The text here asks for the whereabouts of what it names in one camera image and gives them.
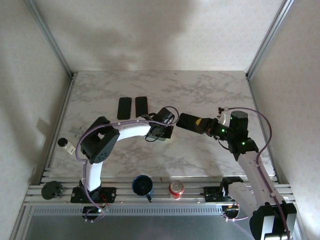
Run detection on smartphone pale green frame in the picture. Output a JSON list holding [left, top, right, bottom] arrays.
[[175, 112, 210, 136]]

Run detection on pink phone case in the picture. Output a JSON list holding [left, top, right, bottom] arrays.
[[134, 96, 149, 118]]

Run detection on black smartphone dark frame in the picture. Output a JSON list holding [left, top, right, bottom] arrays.
[[116, 96, 133, 120]]

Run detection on black phone case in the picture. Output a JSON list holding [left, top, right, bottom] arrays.
[[116, 96, 133, 120]]

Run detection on blue mug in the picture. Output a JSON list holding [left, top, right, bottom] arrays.
[[131, 174, 154, 203]]

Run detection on red drink can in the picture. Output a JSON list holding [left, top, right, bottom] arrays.
[[168, 179, 186, 200]]

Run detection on aluminium extrusion base rails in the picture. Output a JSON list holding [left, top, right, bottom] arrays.
[[23, 174, 297, 207]]

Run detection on perforated steel panel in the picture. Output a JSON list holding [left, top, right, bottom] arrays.
[[9, 204, 311, 240]]

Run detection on small white bottle black cap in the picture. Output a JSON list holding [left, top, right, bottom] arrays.
[[57, 137, 76, 155]]

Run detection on black round plastic part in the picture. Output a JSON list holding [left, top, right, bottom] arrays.
[[41, 180, 63, 200]]

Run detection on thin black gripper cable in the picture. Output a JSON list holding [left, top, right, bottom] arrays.
[[141, 113, 167, 144]]

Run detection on aluminium table side rail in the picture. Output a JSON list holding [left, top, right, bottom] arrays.
[[246, 74, 282, 183], [37, 73, 77, 186]]

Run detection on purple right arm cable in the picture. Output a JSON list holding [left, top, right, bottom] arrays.
[[223, 106, 291, 240]]

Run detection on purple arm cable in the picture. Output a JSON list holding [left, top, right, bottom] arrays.
[[223, 106, 291, 240], [74, 106, 180, 223]]

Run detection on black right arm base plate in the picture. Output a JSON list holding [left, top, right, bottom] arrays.
[[203, 186, 241, 204]]

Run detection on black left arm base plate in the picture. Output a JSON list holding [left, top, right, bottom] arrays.
[[70, 186, 118, 204]]

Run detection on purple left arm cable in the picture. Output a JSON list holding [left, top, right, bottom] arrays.
[[74, 106, 180, 223]]

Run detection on aluminium frame post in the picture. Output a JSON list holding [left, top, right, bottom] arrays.
[[245, 0, 299, 80], [23, 0, 77, 78]]

